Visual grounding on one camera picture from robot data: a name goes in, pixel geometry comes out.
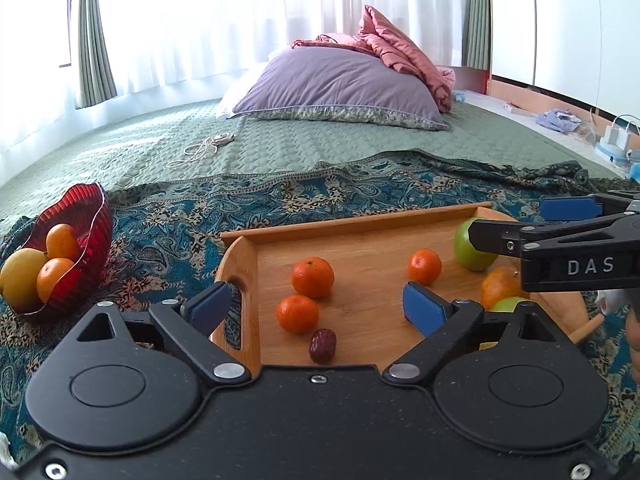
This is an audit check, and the wooden serving tray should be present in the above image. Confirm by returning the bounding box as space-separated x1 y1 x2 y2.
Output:
209 201 606 378

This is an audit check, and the large green apple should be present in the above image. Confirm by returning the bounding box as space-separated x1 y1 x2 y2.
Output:
454 217 498 272

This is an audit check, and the large bright orange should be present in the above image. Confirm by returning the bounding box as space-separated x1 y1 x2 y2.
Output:
291 257 335 299

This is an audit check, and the green curtain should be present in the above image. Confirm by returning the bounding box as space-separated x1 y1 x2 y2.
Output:
70 0 117 110
462 0 491 72

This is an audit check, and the green quilted bedspread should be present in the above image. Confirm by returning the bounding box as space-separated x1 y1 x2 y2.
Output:
1 92 620 232

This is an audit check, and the orange in bowl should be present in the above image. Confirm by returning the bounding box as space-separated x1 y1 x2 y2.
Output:
36 258 75 304
46 223 81 261

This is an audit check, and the pink crumpled blanket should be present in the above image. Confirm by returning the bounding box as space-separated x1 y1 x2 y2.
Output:
291 6 456 113

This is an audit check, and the small tangerine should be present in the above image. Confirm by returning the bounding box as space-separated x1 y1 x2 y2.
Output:
276 295 320 335

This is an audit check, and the lower orange in bowl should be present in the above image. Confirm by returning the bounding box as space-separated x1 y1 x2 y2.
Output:
36 258 75 304

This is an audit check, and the dull brownish orange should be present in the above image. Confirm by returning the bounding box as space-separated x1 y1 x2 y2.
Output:
480 266 529 310

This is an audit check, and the yellow fruit in bowl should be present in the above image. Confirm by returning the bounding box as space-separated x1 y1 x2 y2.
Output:
1 248 48 314

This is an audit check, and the upper orange in bowl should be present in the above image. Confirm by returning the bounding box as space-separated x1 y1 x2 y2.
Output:
46 223 81 261

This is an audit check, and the left green curtain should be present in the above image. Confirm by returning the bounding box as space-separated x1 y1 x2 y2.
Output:
70 0 117 110

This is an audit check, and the blue paisley cloth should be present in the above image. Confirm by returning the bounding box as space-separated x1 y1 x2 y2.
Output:
1 150 639 466

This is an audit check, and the red glass fruit bowl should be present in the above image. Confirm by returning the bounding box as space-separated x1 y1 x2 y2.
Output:
11 183 112 323

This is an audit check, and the white cord on bed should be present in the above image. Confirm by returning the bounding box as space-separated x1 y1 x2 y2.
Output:
166 131 237 170

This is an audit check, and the white charger device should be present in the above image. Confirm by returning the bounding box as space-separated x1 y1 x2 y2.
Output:
594 114 639 165

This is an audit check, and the white sheer curtain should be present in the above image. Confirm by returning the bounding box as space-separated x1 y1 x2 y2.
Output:
100 0 464 93

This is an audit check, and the right green curtain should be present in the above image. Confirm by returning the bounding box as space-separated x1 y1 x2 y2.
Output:
462 0 491 72

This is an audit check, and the dark red date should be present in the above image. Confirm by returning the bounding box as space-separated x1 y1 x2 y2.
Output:
308 328 337 365

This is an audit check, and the purple pillow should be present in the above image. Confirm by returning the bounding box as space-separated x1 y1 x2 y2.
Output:
232 47 448 131

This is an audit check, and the blue crumpled garment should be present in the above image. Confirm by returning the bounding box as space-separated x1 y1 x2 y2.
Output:
536 108 582 134

